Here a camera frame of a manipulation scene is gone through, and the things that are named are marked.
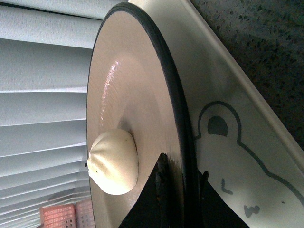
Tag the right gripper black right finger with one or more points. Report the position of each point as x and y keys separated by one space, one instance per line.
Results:
x=215 y=213

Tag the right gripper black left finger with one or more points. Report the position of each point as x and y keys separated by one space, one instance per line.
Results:
x=150 y=210

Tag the white steamed bun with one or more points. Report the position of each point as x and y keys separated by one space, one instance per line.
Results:
x=113 y=162

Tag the brown plate with black rim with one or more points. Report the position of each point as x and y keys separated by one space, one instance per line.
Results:
x=134 y=86

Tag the white bear print tray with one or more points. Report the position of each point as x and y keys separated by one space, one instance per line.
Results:
x=254 y=164

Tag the pink patterned box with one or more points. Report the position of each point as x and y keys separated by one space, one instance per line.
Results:
x=78 y=215

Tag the grey pleated curtain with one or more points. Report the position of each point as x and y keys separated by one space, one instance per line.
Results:
x=45 y=54

